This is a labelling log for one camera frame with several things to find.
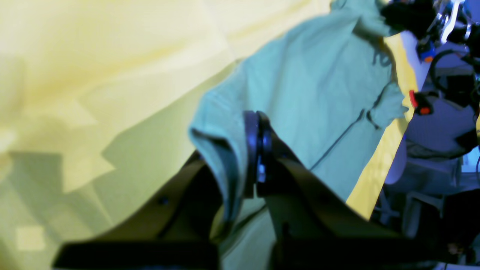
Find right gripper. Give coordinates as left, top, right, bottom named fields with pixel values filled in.
left=380, top=0, right=441, bottom=39

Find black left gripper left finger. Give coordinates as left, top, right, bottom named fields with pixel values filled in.
left=52, top=111, right=260, bottom=270

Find green T-shirt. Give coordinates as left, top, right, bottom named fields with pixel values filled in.
left=188, top=0, right=407, bottom=270

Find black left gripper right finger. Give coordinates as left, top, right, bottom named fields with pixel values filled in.
left=256, top=111, right=439, bottom=270

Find yellow table cloth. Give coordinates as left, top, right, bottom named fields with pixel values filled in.
left=0, top=0, right=419, bottom=270

